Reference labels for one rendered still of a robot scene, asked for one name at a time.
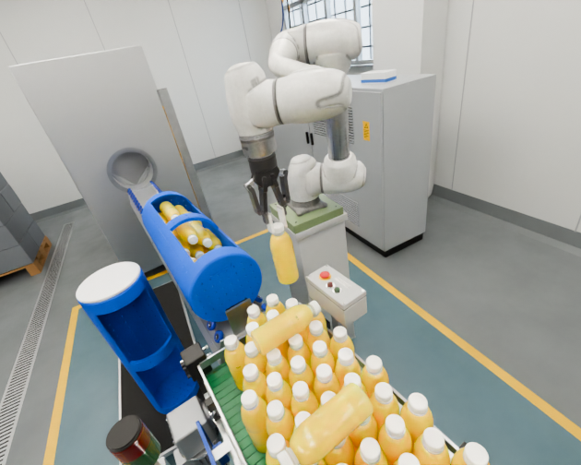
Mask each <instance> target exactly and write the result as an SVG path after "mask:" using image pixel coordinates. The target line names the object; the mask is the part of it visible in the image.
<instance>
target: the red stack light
mask: <svg viewBox="0 0 581 465"><path fill-rule="evenodd" d="M140 420H141V419H140ZM141 422H142V420H141ZM150 438H151V433H150V431H149V429H148V428H147V427H146V425H145V424H144V423H143V422H142V429H141V432H140V434H139V436H138V438H137V439H136V441H135V442H134V443H133V444H132V445H131V446H130V447H129V448H127V449H125V450H123V451H121V452H116V453H114V452H111V451H110V450H109V451H110V452H111V453H112V454H113V455H114V456H115V457H116V458H117V459H118V460H119V461H120V462H122V463H130V462H133V461H135V460H136V459H138V458H139V457H140V456H141V455H142V454H143V453H144V452H145V451H146V449H147V448H148V445H149V442H150Z"/></svg>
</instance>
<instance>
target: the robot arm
mask: <svg viewBox="0 0 581 465"><path fill-rule="evenodd" d="M361 52H362V29H361V25H360V24H359V23H357V22H355V21H354V20H351V19H348V18H328V19H321V20H317V21H314V22H311V23H306V24H302V25H299V26H296V27H293V28H291V29H286V30H284V31H282V32H281V33H279V34H278V35H277V36H276V38H275V39H274V40H273V42H272V43H271V47H270V49H269V57H268V67H269V70H270V72H271V73H272V74H273V75H274V76H275V77H277V78H275V79H266V75H265V72H264V71H263V70H262V68H261V67H260V66H259V65H258V64H257V63H256V62H245V63H240V64H236V65H234V66H231V67H230V68H229V69H228V70H227V72H226V74H225V78H224V81H225V92H226V98H227V103H228V108H229V112H230V116H231V120H232V123H233V125H234V126H235V128H236V130H237V132H238V135H239V139H240V141H241V145H242V149H243V155H244V156H245V157H247V160H248V163H249V167H250V170H251V173H252V175H251V180H250V181H249V182H248V183H245V184H244V185H243V186H244V187H245V188H246V190H247V191H248V194H249V197H250V199H251V202H252V205H253V208H254V211H255V213H256V214H257V215H259V216H261V215H262V218H263V222H264V223H265V224H266V225H267V229H268V231H269V232H270V233H272V234H275V231H274V226H273V221H272V218H271V213H269V212H268V211H267V188H268V187H270V186H271V188H272V190H273V193H274V195H275V197H276V200H277V201H278V203H279V204H278V205H277V210H278V214H279V221H280V222H282V223H283V225H284V227H285V228H288V225H287V222H286V217H285V216H286V215H287V210H286V207H287V206H288V207H290V208H291V209H292V210H293V211H294V212H295V213H296V215H297V216H298V217H301V216H302V215H304V214H306V213H309V212H311V211H314V210H317V209H321V208H325V207H327V203H326V202H324V201H323V200H321V199H320V198H319V195H320V194H340V193H348V192H352V191H355V190H358V189H360V188H362V187H363V186H364V184H365V178H366V168H365V166H364V164H363V163H362V162H361V161H356V157H355V155H354V154H353V153H352V152H351V151H350V138H349V116H348V110H349V108H348V107H349V106H350V103H351V97H352V86H351V81H350V78H349V77H348V76H347V73H348V72H349V70H350V64H351V61H352V60H354V59H356V58H357V57H358V56H359V55H360V54H361ZM324 120H325V122H326V140H327V149H328V154H327V155H326V156H325V159H324V163H320V162H317V161H315V158H313V157H312V156H309V155H306V154H302V155H298V156H295V157H293V158H292V159H291V161H290V165H289V169H288V170H286V169H283V168H281V169H280V168H279V167H278V165H277V164H278V163H277V158H276V153H275V152H274V151H276V149H277V145H276V140H275V135H274V130H273V127H274V126H277V125H286V124H295V125H297V124H307V123H313V122H319V121H324ZM278 176H279V180H280V187H281V192H280V189H279V184H278V181H277V179H278ZM254 184H257V185H258V190H259V201H260V205H259V202H258V199H257V195H256V192H255V186H254ZM281 193H282V194H281Z"/></svg>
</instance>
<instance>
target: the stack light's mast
mask: <svg viewBox="0 0 581 465"><path fill-rule="evenodd" d="M141 429H142V422H141V420H140V418H139V417H138V416H136V415H128V416H125V417H124V418H122V419H121V420H119V421H118V422H117V423H116V424H115V425H114V426H113V427H112V428H111V430H110V431H109V433H108V434H107V437H106V447H107V448H108V449H109V450H110V451H111V452H114V453H116V452H121V451H123V450H125V449H127V448H129V447H130V446H131V445H132V444H133V443H134V442H135V441H136V439H137V438H138V436H139V434H140V432H141Z"/></svg>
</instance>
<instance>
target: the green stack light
mask: <svg viewBox="0 0 581 465"><path fill-rule="evenodd" d="M150 433H151V432H150ZM159 456H160V442H159V441H158V440H157V439H156V437H155V436H154V435H153V434H152V433H151V438H150V442H149V445H148V448H147V449H146V451H145V452H144V453H143V454H142V455H141V456H140V457H139V458H138V459H136V460H135V461H133V462H130V463H122V462H121V463H122V464H123V465H155V463H156V462H157V460H158V458H159Z"/></svg>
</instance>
